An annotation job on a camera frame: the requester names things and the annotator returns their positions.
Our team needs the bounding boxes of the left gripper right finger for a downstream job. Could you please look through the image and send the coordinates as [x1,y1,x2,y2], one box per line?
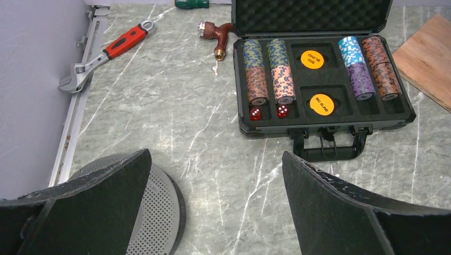
[282,151,450,254]

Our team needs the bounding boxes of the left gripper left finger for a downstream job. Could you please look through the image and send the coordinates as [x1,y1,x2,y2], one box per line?
[1,149,152,254]

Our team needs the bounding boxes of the orange chip stack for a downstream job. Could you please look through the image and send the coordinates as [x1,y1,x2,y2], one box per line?
[271,65,296,105]

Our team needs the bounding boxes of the blue yellow chip stack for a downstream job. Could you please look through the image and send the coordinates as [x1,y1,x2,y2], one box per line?
[267,39,289,69]

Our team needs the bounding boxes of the black poker set case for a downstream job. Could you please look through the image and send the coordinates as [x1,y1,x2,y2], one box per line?
[231,1,416,162]

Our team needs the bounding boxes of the grey perforated metal disc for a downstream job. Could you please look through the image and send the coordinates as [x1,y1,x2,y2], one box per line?
[69,154,187,255]

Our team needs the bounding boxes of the yellow big blind button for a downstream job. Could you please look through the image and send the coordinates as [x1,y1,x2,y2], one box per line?
[309,93,335,116]

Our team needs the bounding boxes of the orange chips right slot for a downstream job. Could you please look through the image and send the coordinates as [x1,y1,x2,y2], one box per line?
[362,36,402,101]

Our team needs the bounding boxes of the orange chips slot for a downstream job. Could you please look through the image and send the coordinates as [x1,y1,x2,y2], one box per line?
[362,36,402,101]
[246,66,269,106]

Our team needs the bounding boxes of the purple chips in case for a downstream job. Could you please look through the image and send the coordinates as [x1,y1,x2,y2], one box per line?
[347,62,375,101]

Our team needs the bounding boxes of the orange chips left slot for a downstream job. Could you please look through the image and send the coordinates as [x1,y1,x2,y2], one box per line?
[246,66,269,106]

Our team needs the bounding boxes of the yellow small blind button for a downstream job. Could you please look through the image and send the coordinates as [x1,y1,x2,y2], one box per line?
[300,50,324,70]

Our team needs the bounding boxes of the light blue chips in case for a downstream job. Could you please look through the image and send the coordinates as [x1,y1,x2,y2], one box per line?
[338,36,364,67]

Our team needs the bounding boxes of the blue yellow chips in case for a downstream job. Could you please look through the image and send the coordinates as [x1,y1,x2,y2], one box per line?
[243,40,264,70]

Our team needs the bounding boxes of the wooden board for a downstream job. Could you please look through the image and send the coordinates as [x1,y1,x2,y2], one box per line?
[392,14,450,112]

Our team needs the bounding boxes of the copper pipe fitting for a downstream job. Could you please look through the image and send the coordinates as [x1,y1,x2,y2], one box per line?
[197,20,233,61]

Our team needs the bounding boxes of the aluminium rail left edge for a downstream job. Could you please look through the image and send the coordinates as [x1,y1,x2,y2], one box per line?
[48,5,110,187]

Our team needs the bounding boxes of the red handled adjustable wrench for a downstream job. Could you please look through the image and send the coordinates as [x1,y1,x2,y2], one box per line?
[59,20,155,93]

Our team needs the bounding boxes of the green handled screwdriver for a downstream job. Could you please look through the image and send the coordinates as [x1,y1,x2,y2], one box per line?
[174,0,231,10]

